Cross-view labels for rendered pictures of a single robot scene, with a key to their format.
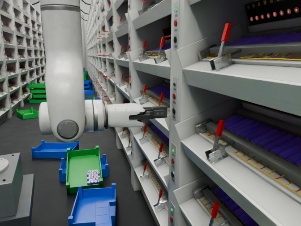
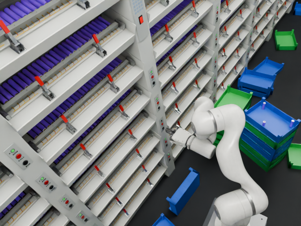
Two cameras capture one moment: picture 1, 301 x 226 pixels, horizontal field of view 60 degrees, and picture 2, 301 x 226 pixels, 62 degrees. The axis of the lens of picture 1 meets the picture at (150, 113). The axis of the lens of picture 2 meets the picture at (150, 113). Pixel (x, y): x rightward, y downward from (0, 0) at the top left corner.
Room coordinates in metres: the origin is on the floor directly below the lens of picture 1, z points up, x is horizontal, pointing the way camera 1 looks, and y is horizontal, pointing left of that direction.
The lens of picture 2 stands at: (1.25, 0.80, 1.89)
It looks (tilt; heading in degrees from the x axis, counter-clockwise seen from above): 48 degrees down; 243
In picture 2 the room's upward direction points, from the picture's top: 14 degrees counter-clockwise
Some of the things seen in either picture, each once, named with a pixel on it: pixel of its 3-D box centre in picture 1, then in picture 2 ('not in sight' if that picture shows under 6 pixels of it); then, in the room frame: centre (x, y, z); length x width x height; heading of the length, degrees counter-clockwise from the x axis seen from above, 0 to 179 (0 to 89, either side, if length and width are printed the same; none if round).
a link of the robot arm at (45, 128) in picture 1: (66, 117); (203, 147); (0.66, 0.22, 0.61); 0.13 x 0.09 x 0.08; 105
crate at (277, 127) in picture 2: not in sight; (270, 119); (0.08, 0.29, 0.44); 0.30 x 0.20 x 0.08; 86
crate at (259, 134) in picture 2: not in sight; (268, 125); (0.08, 0.29, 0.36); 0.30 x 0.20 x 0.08; 86
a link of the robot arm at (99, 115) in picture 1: (99, 115); (191, 142); (0.68, 0.14, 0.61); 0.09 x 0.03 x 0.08; 15
